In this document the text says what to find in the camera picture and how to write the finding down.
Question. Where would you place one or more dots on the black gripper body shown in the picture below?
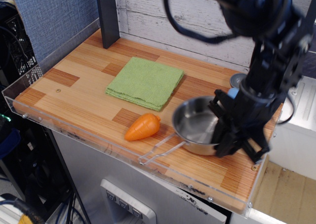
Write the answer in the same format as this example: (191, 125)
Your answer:
(242, 116)

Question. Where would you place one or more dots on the dark grey right post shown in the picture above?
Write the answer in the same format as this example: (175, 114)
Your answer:
(310, 18)

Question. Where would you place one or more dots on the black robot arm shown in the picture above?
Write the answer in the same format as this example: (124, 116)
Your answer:
(282, 37)

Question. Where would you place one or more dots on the stainless steel pot with handle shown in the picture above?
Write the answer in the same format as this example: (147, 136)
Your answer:
(193, 122)

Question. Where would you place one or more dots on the yellow object bottom left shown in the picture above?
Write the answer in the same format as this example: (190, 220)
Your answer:
(27, 219)

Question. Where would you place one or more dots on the black crate with cables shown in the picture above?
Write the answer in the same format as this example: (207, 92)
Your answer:
(16, 52)

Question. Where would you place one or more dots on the orange plastic carrot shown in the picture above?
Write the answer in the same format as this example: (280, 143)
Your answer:
(145, 126)

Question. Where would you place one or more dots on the dark grey left post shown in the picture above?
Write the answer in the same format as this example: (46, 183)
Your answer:
(109, 24)

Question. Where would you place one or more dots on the dark grey post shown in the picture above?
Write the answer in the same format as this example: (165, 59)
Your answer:
(109, 24)
(310, 18)

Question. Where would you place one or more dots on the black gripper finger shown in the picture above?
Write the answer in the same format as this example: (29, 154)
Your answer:
(229, 143)
(220, 132)

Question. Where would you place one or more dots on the green towel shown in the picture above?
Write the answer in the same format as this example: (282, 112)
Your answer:
(145, 83)

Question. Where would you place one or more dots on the blue grey ice cream scoop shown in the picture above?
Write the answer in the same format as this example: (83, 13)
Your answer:
(235, 82)

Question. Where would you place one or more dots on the clear acrylic table guard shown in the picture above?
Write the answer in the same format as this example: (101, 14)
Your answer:
(69, 98)

